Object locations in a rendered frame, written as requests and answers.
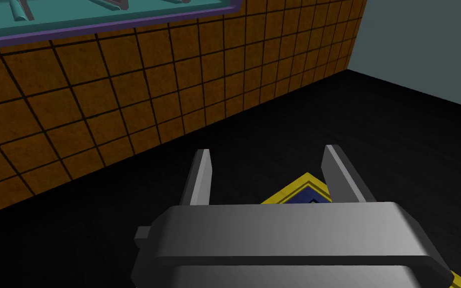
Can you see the yellow and blue book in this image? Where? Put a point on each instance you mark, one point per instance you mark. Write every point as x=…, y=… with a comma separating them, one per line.
x=300, y=192

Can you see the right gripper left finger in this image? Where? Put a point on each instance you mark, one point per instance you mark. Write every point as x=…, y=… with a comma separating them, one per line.
x=199, y=180

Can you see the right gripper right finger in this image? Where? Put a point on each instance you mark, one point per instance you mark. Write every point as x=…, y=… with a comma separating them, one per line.
x=342, y=176

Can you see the purple framed teal window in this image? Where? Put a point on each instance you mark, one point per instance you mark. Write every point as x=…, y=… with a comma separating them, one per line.
x=94, y=18

